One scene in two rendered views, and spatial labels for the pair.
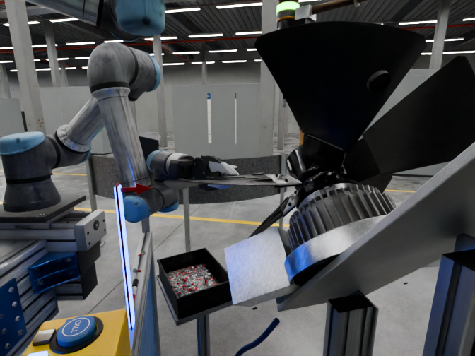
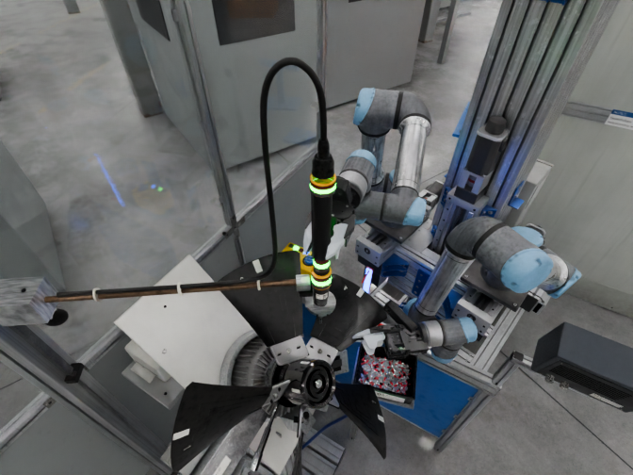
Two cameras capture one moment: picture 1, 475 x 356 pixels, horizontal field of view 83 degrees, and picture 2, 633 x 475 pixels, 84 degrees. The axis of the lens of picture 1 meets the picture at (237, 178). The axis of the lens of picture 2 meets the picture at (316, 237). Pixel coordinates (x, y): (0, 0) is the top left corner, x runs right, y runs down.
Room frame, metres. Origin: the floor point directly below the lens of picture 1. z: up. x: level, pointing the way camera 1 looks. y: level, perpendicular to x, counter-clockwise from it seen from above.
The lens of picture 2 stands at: (0.92, -0.45, 2.13)
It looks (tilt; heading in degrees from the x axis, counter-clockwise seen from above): 46 degrees down; 134
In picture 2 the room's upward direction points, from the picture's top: straight up
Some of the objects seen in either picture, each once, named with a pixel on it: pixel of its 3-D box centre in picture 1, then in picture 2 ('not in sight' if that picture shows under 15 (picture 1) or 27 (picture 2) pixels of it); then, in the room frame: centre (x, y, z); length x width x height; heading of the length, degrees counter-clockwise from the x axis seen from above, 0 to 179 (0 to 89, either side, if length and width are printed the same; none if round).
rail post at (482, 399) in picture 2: (154, 327); (459, 423); (1.02, 0.38, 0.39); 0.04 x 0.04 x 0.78; 14
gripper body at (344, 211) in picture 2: not in sight; (338, 213); (0.54, 0.01, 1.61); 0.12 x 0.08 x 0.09; 114
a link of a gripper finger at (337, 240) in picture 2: not in sight; (336, 248); (0.61, -0.07, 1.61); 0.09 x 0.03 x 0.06; 123
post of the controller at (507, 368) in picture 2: (144, 208); (507, 369); (1.02, 0.38, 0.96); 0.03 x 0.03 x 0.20; 14
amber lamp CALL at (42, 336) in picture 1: (44, 337); not in sight; (0.26, 0.22, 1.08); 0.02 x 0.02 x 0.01; 14
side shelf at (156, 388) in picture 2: not in sight; (181, 350); (0.09, -0.34, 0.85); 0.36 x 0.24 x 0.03; 104
